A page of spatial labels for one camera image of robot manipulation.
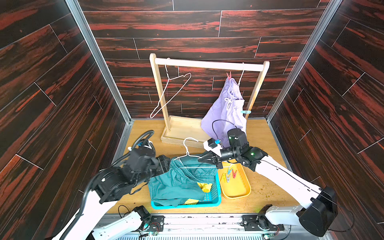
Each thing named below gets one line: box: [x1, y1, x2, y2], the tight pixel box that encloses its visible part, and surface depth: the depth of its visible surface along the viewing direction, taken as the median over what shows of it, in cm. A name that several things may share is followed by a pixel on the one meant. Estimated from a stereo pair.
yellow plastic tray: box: [218, 158, 251, 199], surface depth 88 cm
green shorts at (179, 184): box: [149, 155, 218, 207], surface depth 73 cm
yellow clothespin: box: [220, 172, 227, 183], surface depth 90 cm
